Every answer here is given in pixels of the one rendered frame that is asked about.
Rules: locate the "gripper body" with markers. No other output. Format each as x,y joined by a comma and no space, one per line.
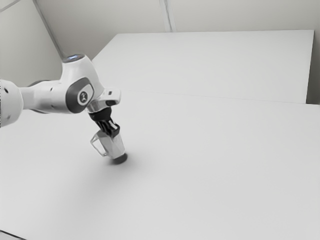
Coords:
100,116

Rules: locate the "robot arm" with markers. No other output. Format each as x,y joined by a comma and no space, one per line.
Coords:
45,93

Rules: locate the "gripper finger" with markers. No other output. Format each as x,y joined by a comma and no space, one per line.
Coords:
103,127
115,130

